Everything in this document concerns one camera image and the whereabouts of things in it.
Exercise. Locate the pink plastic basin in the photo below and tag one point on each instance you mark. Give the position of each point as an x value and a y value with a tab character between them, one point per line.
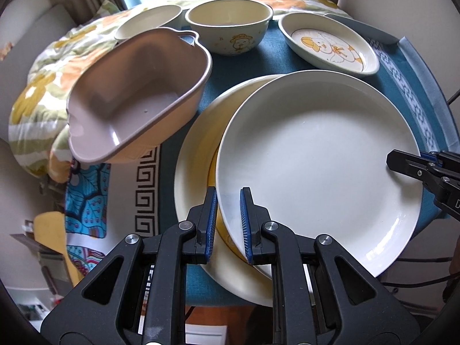
136	90

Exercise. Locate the oval dish with duck print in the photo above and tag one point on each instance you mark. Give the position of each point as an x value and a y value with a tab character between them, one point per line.
330	46

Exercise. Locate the blue leaf print cloth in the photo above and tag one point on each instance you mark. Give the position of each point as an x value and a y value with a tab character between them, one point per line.
86	205

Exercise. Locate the yellow cloth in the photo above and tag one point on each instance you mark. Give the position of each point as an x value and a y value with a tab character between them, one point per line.
54	226

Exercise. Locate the floral quilt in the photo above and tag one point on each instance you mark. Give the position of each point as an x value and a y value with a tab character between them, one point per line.
46	90

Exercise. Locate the cream bowl with duck print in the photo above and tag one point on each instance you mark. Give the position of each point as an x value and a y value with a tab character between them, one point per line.
230	39

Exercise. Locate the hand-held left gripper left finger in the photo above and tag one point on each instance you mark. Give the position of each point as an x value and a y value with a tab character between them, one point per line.
212	222

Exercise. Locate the large white plate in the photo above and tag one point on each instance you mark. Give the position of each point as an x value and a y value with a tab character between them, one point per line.
316	158

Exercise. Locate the cream plate with yellow pattern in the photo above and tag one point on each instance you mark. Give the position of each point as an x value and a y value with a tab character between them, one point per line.
196	172

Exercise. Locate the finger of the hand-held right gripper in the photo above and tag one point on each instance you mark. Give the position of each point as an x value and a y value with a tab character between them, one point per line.
406	163
451	160

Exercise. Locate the teal tablecloth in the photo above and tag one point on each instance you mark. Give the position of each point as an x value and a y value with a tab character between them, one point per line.
233	70

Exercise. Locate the plain cream bowl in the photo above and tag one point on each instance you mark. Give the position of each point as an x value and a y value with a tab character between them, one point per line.
151	18

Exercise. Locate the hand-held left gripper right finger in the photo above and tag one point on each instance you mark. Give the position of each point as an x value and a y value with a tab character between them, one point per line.
246	222

